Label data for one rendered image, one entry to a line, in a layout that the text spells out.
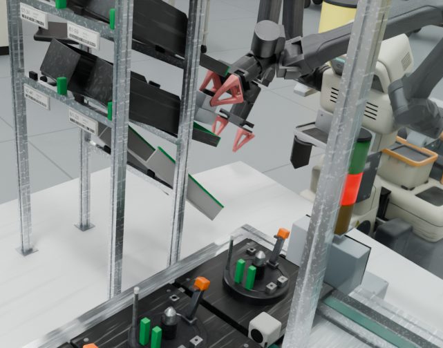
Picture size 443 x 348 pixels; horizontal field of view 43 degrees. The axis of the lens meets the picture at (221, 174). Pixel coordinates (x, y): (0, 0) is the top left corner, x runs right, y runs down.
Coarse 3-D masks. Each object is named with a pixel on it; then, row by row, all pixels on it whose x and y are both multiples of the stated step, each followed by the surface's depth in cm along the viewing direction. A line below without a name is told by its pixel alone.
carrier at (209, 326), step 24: (168, 288) 113; (120, 312) 106; (144, 312) 107; (168, 312) 96; (96, 336) 100; (120, 336) 100; (144, 336) 95; (168, 336) 98; (192, 336) 100; (216, 336) 103; (240, 336) 104
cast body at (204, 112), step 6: (198, 90) 123; (204, 90) 123; (210, 90) 124; (198, 96) 123; (204, 96) 121; (210, 96) 122; (198, 102) 122; (204, 102) 121; (198, 108) 121; (204, 108) 122; (210, 108) 123; (198, 114) 122; (204, 114) 123; (210, 114) 124; (216, 114) 126; (198, 120) 123; (204, 120) 124; (210, 120) 125
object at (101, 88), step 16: (96, 64) 110; (112, 64) 113; (96, 80) 109; (112, 80) 106; (144, 80) 120; (96, 96) 108; (112, 96) 105; (144, 96) 106; (160, 96) 108; (176, 96) 111; (144, 112) 107; (160, 112) 110; (176, 112) 112; (160, 128) 112; (176, 128) 114; (208, 144) 122
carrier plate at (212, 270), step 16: (224, 256) 125; (240, 256) 126; (192, 272) 119; (208, 272) 120; (288, 272) 123; (208, 288) 115; (224, 288) 116; (208, 304) 111; (224, 304) 111; (240, 304) 112; (272, 304) 113; (288, 304) 113; (224, 320) 109; (240, 320) 108
